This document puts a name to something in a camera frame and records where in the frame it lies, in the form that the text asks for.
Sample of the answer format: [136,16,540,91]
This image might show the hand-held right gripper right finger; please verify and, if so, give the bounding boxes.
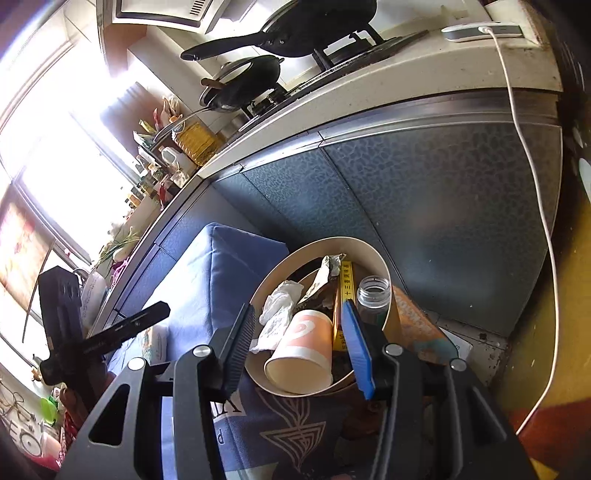
[341,299,539,480]

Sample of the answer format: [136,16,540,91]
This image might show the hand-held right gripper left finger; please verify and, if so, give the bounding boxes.
[55,302,258,480]

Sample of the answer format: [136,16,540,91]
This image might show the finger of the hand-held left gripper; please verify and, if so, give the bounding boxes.
[84,301,171,357]

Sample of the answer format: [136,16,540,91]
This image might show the white tissue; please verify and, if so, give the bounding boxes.
[249,279,305,355]

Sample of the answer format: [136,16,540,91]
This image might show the clear glass jar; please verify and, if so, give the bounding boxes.
[356,275,392,326]

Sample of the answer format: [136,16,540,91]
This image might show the pink paper cup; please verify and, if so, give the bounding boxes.
[264,308,335,394]

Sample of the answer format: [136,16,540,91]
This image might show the yellow box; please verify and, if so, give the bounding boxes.
[333,261,356,352]

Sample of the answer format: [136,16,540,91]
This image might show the foil wrapper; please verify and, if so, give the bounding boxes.
[298,253,347,308]

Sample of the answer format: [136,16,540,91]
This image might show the round beige trash bin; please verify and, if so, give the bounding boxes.
[244,236,393,397]

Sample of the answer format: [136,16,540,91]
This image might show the white tissue packet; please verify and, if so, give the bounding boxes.
[134,323,169,365]

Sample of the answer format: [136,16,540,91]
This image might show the orange printed cardboard box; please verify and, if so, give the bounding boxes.
[323,286,462,416]

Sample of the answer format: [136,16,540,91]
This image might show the blue patterned tablecloth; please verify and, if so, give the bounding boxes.
[106,223,384,480]

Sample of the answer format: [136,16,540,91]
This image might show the green onions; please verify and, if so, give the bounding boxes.
[99,228,141,264]

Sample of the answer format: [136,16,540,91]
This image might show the white paper sheet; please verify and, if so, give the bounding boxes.
[438,328,474,361]

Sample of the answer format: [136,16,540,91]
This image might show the row of condiment bottles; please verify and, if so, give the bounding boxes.
[124,92,199,213]

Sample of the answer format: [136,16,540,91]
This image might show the kitchen window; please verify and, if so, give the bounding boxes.
[0,46,153,324]

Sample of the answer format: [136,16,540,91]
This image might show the white plastic jug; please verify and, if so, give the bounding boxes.
[159,147,195,178]

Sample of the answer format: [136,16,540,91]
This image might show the blue kitchen counter cabinet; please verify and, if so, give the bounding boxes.
[88,28,561,337]

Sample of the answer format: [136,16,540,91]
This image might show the yellow cooking oil bottle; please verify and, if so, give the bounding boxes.
[175,117,222,167]

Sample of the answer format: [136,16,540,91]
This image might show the black wok with lid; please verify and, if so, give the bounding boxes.
[152,54,283,141]

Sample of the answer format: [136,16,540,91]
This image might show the gas stove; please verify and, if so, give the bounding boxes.
[231,28,430,134]

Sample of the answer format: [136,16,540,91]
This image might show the steel range hood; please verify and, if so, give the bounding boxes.
[99,0,241,35]

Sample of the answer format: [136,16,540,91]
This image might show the white charger device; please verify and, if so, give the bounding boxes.
[441,22,525,43]

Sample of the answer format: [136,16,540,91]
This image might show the white charging cable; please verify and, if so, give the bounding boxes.
[487,28,561,437]

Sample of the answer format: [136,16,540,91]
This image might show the black long-handled frying pan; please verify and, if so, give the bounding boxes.
[180,0,379,62]

